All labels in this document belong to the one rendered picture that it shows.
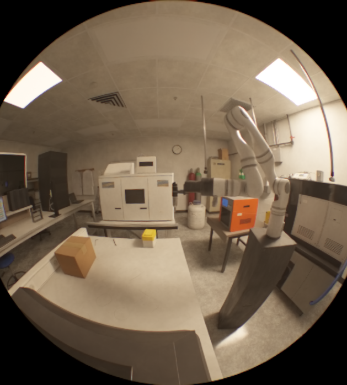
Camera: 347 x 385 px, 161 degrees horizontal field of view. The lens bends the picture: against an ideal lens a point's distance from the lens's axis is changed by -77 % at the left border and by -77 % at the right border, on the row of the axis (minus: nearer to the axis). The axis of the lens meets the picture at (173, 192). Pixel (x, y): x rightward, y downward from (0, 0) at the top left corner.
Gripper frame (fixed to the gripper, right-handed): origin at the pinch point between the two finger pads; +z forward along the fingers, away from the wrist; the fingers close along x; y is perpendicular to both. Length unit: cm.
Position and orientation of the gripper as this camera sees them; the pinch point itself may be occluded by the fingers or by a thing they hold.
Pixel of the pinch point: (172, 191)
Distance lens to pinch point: 55.5
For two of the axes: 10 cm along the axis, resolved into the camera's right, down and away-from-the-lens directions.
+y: -0.1, -9.9, -1.6
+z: -9.3, -0.5, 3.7
